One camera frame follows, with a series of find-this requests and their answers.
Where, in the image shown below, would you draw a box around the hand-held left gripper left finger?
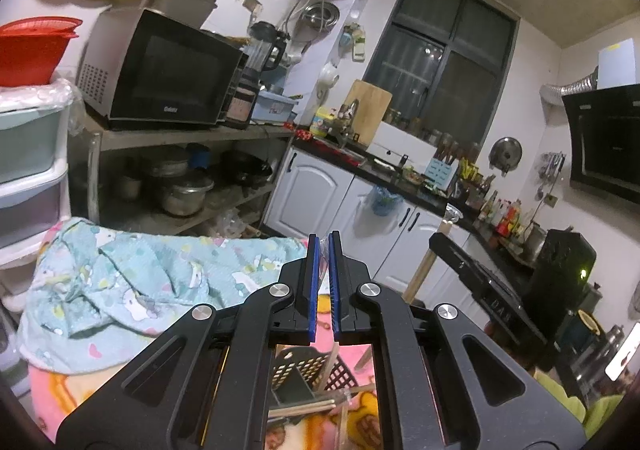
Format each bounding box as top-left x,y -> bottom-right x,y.
55,234 -> 321,450

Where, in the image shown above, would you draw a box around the white plastic drawer unit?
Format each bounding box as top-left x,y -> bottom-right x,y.
0,80 -> 76,271

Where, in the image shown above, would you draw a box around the white countertop box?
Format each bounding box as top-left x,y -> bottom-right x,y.
367,122 -> 441,171

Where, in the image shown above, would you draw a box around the pink printed blanket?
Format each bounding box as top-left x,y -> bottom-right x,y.
27,230 -> 432,450

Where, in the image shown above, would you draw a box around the pile of chopsticks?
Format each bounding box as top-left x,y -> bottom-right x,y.
267,382 -> 376,426

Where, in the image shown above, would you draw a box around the black microwave oven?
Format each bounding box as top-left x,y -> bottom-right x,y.
77,7 -> 246,131

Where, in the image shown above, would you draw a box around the black blender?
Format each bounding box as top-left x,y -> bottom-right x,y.
240,21 -> 291,128

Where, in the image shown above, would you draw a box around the black kitchen countertop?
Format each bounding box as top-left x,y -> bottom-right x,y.
292,132 -> 546,271

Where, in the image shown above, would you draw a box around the hanging steel bowl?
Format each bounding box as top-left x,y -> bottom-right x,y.
300,1 -> 341,41

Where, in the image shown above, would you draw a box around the red plastic basin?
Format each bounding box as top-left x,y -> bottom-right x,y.
0,17 -> 83,87

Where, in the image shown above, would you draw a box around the black frying pan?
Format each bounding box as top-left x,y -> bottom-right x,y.
220,150 -> 275,188

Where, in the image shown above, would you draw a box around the black range hood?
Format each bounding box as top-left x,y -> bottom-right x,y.
561,85 -> 640,206

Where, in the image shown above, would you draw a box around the green plastic utensil basket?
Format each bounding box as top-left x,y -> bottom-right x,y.
272,345 -> 362,412

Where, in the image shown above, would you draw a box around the steel kettle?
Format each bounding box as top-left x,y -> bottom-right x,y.
522,222 -> 547,257

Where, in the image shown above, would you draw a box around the long bare wooden chopstick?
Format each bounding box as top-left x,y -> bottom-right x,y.
404,219 -> 453,305

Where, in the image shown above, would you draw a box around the metal faucet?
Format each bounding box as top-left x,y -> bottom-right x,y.
334,99 -> 362,148

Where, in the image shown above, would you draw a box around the dark framed window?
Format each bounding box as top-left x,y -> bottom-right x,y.
362,0 -> 518,161

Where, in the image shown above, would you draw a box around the steel cooking pot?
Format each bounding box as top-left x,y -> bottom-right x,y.
160,172 -> 216,217

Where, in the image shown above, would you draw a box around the light blue knife block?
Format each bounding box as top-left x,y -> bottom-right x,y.
424,142 -> 461,188

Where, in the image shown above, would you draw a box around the white kitchen cabinets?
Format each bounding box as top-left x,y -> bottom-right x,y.
262,145 -> 481,311

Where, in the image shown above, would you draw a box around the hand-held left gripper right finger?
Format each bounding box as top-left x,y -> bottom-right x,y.
327,230 -> 588,450

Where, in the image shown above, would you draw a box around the person's right hand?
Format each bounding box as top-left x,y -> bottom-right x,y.
484,322 -> 537,371

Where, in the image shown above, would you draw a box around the metal shelf rack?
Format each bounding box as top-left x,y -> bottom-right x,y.
67,122 -> 296,236

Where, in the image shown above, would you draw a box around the wooden cutting board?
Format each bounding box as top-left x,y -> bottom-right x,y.
342,80 -> 393,146

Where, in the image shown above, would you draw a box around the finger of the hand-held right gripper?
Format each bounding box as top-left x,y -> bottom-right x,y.
429,231 -> 531,293

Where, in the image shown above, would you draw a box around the steel pot lid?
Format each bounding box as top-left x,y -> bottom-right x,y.
488,137 -> 523,176

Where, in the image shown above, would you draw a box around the yellow plastic tub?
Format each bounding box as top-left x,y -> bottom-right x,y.
309,106 -> 337,138

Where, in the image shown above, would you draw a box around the blue plastic bag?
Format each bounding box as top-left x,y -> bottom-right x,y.
365,185 -> 405,217

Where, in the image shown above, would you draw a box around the light blue printed cloth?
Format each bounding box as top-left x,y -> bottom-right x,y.
17,217 -> 308,376

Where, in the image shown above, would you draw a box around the hanging metal utensils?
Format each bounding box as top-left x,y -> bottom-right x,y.
537,152 -> 566,201

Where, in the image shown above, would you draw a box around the row of condiment bottles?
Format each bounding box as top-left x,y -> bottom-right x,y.
470,185 -> 531,241

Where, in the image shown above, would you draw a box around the silver exhaust duct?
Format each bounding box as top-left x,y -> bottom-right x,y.
540,67 -> 601,106

